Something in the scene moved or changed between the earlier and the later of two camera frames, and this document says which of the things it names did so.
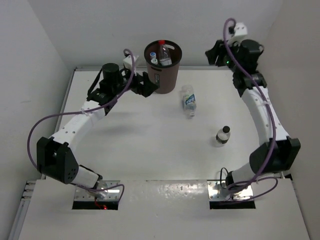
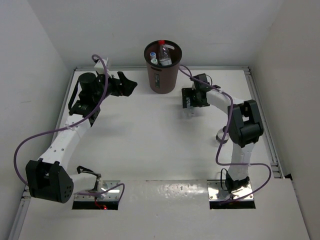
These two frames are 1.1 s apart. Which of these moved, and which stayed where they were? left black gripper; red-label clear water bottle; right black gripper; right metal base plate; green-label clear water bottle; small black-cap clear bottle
Moved: left black gripper; right black gripper
Stayed: green-label clear water bottle; red-label clear water bottle; right metal base plate; small black-cap clear bottle
